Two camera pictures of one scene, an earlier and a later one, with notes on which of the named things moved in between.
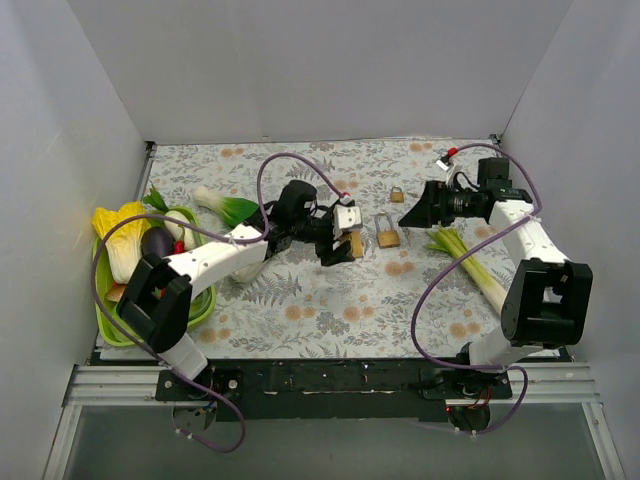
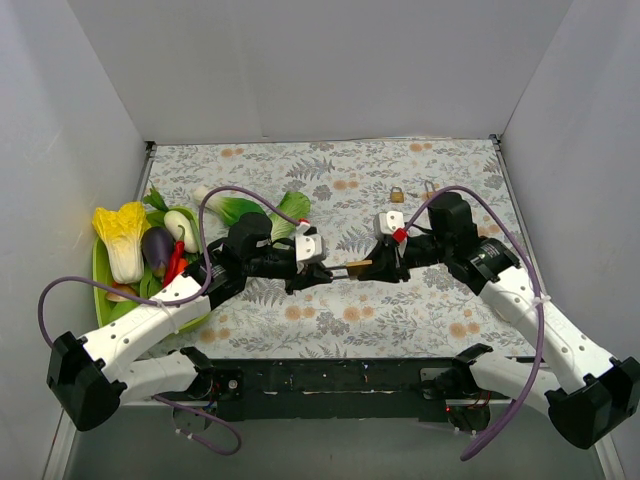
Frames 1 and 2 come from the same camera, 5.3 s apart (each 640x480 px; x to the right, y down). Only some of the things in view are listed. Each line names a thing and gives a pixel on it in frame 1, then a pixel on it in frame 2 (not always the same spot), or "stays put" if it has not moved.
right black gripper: [433, 204] to [390, 262]
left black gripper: [326, 240] to [302, 273]
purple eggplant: [157, 240] stays put
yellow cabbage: [123, 245] stays put
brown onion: [116, 291] stays put
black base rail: [333, 390] stays put
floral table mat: [440, 291] stays put
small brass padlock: [396, 197] stays put
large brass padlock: [357, 245] to [353, 267]
